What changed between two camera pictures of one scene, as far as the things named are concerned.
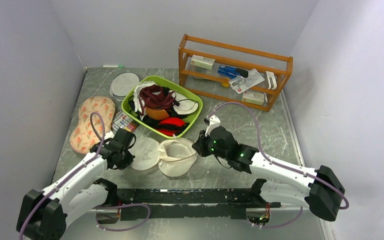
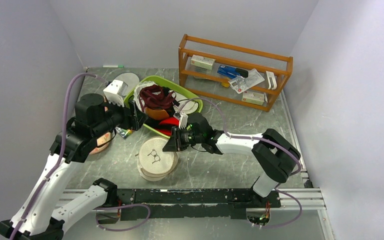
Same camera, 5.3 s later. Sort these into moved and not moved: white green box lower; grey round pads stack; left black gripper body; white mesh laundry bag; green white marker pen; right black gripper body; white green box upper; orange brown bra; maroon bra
Moved: right black gripper body; left black gripper body; white mesh laundry bag
Not moved: orange brown bra; grey round pads stack; white green box lower; green white marker pen; maroon bra; white green box upper
